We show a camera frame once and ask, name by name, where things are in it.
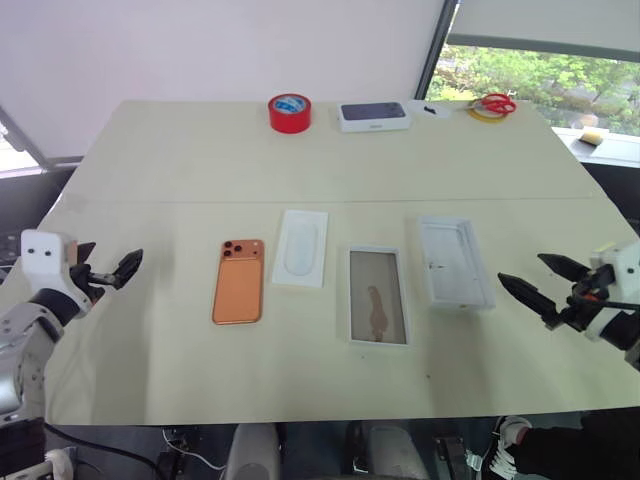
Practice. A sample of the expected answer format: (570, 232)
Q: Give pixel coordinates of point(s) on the white card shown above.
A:
(442, 111)

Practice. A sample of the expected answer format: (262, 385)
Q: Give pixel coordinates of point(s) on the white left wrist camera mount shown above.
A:
(44, 260)

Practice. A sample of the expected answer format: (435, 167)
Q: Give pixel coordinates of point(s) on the orange smartphone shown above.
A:
(238, 287)

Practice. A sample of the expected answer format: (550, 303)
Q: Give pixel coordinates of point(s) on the white box with brown inside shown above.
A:
(376, 300)

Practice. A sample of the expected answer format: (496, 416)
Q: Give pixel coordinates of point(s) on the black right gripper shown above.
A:
(582, 300)

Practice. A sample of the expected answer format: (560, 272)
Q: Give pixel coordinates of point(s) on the grey slanted metal bar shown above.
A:
(25, 140)

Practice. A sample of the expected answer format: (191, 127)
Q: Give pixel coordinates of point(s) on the grey rounded robot leg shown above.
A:
(252, 452)
(397, 455)

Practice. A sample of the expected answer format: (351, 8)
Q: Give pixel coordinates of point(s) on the white roller blind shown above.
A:
(545, 25)

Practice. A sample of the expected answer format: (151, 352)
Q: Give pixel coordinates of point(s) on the small black clip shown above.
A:
(429, 109)

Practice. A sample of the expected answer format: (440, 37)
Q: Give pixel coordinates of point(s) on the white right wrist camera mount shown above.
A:
(617, 257)

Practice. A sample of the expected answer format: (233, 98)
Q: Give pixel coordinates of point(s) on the empty white box half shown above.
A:
(455, 265)

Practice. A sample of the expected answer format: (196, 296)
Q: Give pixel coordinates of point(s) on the black and white sneaker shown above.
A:
(505, 445)

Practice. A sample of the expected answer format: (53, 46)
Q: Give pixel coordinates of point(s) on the white phone tray insert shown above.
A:
(300, 250)

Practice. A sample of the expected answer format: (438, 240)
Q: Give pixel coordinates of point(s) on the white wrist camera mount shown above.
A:
(617, 257)
(44, 260)

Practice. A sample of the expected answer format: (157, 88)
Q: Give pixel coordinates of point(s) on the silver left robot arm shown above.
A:
(25, 345)

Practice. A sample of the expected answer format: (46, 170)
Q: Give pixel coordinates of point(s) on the yellow sponge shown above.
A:
(592, 137)

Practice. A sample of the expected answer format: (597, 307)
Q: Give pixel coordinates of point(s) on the white phone box purple print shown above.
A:
(372, 117)

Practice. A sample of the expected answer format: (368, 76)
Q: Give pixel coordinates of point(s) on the red tape roll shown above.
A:
(290, 120)

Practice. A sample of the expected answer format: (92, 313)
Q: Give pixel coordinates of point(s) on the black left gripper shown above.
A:
(85, 282)

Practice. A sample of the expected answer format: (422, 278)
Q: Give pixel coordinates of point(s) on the dark window frame post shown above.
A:
(434, 45)

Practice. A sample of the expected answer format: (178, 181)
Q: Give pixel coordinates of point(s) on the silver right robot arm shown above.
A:
(620, 334)

